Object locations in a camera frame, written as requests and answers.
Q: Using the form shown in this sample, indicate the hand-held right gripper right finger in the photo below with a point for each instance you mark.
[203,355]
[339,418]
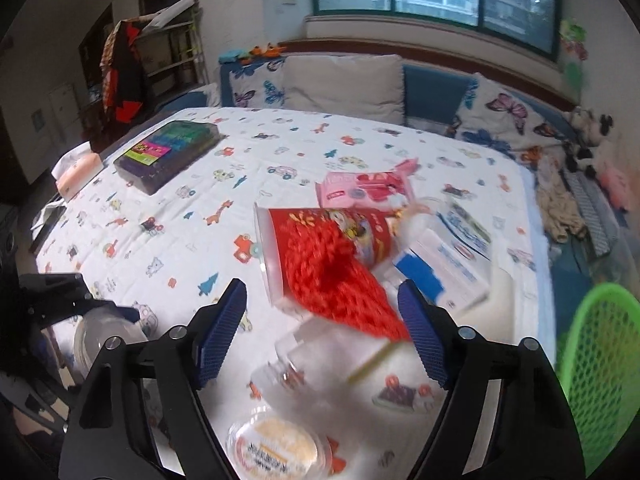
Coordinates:
[420,335]

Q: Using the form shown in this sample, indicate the orange and black garment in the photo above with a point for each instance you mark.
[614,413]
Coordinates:
[125,75]

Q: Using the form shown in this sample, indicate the white and blue flat packet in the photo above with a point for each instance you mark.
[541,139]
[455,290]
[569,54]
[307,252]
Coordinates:
[467,227]

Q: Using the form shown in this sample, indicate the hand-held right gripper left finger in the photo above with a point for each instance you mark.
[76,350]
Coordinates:
[220,332]

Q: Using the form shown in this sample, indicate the clear bottle with yellow label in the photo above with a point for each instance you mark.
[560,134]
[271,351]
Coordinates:
[320,355]

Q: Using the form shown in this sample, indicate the metal shelf rack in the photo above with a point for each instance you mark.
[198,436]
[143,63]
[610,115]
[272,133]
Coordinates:
[175,55]

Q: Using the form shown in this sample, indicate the pink tissue packet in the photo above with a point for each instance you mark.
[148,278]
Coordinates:
[365,187]

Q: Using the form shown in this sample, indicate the green plastic mesh basket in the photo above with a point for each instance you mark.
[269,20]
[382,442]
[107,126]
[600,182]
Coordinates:
[605,360]

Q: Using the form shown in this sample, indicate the clear round plastic container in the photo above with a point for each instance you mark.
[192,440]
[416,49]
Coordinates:
[107,327]

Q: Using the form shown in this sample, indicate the red mesh net bag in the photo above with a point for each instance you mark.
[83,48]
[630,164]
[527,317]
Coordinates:
[330,285]

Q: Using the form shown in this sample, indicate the small round pudding cup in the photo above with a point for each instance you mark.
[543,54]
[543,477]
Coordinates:
[280,442]

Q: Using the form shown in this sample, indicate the orange toy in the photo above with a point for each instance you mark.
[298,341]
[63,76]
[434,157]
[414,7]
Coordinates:
[262,51]

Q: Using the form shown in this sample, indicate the butterfly print pillow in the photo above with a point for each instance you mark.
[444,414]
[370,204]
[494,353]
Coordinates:
[252,87]
[505,115]

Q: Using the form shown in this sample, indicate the black and white plush toy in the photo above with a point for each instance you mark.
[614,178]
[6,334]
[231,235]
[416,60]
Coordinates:
[590,135]

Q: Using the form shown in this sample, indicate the grey patterned cloth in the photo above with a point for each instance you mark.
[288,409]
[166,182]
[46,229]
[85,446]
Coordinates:
[590,210]

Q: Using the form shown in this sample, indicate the beige pillow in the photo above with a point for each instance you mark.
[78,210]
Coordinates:
[345,85]

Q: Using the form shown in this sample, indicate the cartoon printed bed sheet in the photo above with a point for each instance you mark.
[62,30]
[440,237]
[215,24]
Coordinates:
[280,135]

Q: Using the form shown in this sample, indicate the pink round plush toy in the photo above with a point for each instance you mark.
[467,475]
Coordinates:
[616,182]

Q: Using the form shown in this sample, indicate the white and blue box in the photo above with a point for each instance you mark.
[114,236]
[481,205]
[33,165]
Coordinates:
[450,270]

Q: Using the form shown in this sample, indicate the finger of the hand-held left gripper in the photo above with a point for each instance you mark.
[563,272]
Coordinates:
[60,292]

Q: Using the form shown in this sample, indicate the pink tissue pack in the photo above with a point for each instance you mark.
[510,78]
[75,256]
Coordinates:
[80,170]

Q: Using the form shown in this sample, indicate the dark case of coloured markers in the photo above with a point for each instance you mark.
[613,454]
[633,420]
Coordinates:
[167,152]

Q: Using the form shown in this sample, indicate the beige patterned garment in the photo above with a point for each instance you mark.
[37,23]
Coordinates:
[557,200]

